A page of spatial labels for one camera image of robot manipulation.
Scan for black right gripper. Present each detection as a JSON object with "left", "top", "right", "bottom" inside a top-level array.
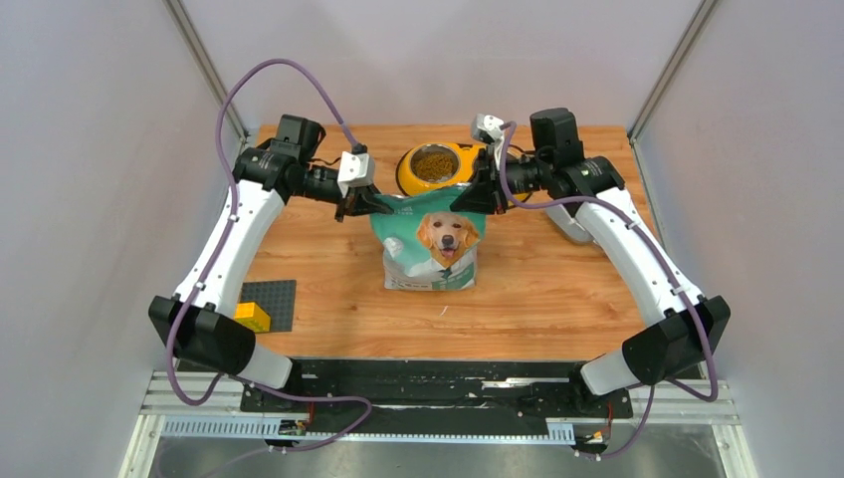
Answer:
[{"left": 452, "top": 144, "right": 553, "bottom": 214}]

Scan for green pet food bag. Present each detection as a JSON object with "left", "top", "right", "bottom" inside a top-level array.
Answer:
[{"left": 369, "top": 186, "right": 486, "bottom": 292}]

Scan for grey metal scoop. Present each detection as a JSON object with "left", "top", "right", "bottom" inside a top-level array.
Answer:
[{"left": 544, "top": 203, "right": 595, "bottom": 245}]

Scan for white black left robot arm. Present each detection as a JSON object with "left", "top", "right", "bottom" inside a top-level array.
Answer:
[{"left": 148, "top": 115, "right": 392, "bottom": 411}]

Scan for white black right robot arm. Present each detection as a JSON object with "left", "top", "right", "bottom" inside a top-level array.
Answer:
[{"left": 451, "top": 108, "right": 731, "bottom": 416}]

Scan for yellow double pet bowl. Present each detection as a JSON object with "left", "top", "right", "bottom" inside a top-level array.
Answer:
[{"left": 388, "top": 142, "right": 505, "bottom": 214}]

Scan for brown kibble pet food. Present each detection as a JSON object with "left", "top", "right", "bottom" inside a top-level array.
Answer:
[{"left": 410, "top": 151, "right": 459, "bottom": 183}]

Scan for dark grey building plate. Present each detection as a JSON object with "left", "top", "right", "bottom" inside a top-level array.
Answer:
[{"left": 240, "top": 280, "right": 297, "bottom": 333}]

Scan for yellow building brick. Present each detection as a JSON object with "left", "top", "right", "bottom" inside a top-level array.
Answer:
[{"left": 234, "top": 302, "right": 271, "bottom": 334}]

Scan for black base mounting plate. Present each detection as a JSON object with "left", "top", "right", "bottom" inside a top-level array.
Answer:
[{"left": 176, "top": 357, "right": 704, "bottom": 437}]

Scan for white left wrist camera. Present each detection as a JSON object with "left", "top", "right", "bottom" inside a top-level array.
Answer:
[{"left": 336, "top": 151, "right": 374, "bottom": 197}]

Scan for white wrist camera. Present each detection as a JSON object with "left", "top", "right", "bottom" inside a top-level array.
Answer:
[
  {"left": 470, "top": 114, "right": 506, "bottom": 144},
  {"left": 336, "top": 151, "right": 374, "bottom": 197}
]

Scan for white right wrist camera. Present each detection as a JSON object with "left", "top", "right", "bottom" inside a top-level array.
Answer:
[{"left": 470, "top": 114, "right": 506, "bottom": 144}]

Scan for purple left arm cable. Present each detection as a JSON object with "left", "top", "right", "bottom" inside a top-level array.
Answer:
[{"left": 163, "top": 58, "right": 374, "bottom": 454}]

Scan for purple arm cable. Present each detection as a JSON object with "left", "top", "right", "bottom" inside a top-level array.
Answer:
[
  {"left": 498, "top": 120, "right": 720, "bottom": 461},
  {"left": 163, "top": 58, "right": 374, "bottom": 454}
]

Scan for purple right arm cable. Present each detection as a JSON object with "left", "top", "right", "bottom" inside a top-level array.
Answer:
[{"left": 498, "top": 120, "right": 720, "bottom": 461}]

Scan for aluminium frame post left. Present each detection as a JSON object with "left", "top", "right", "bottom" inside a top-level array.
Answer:
[{"left": 162, "top": 0, "right": 250, "bottom": 143}]

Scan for aluminium frame post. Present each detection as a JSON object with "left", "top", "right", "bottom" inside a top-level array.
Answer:
[
  {"left": 162, "top": 0, "right": 250, "bottom": 143},
  {"left": 627, "top": 0, "right": 721, "bottom": 144}
]

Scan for aluminium frame post right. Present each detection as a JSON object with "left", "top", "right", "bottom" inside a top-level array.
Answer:
[{"left": 627, "top": 0, "right": 721, "bottom": 144}]

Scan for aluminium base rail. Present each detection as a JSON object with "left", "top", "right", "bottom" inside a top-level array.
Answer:
[{"left": 120, "top": 371, "right": 758, "bottom": 477}]

